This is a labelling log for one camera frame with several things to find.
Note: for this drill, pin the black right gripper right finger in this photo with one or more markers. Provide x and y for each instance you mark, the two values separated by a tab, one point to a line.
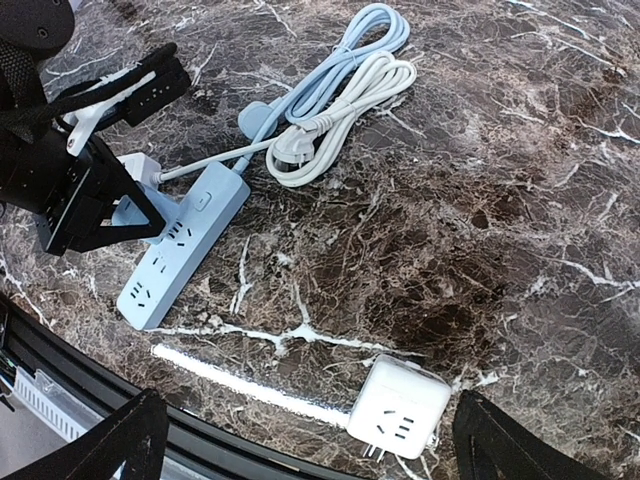
489	443

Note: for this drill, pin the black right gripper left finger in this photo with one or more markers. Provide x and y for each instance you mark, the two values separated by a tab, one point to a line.
131	440

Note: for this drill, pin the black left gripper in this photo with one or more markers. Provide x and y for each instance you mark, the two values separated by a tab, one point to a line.
71	196

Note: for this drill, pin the light blue USB charger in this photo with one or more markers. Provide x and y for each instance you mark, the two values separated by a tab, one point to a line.
128	213

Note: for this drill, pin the white cube socket adapter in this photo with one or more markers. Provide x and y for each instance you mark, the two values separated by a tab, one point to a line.
398	408

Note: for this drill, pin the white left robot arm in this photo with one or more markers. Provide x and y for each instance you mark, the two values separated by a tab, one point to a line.
31	33

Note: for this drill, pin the white power strip with USB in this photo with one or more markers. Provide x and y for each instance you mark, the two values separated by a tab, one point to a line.
145	172

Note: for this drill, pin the light blue power strip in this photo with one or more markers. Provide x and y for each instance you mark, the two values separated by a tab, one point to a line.
167	266

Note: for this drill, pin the black frame rail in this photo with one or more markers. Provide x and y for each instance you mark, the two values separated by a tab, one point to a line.
194	447

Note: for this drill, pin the white slotted cable duct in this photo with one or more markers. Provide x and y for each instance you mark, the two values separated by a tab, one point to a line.
52	404

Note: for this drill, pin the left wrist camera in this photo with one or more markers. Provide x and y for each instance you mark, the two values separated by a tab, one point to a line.
140	91

